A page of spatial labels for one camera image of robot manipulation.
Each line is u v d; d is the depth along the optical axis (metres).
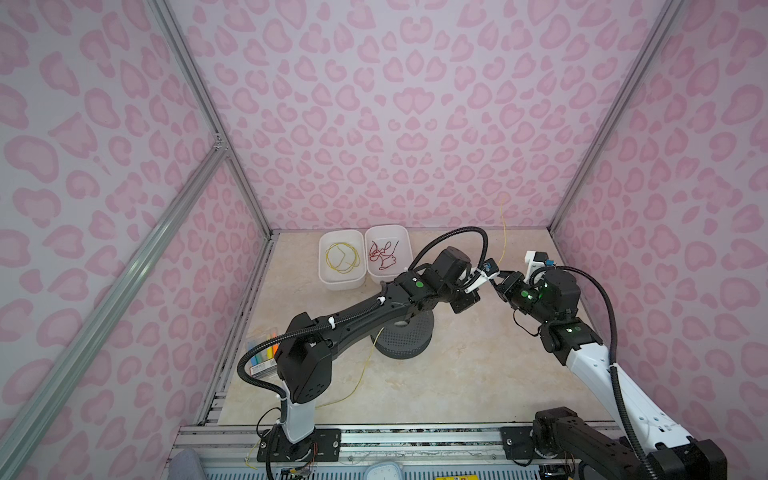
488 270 0.65
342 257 1.12
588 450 0.55
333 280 1.03
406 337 0.88
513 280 0.68
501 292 0.67
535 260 0.70
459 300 0.68
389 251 1.13
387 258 1.08
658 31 0.72
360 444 0.75
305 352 0.48
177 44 0.73
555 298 0.58
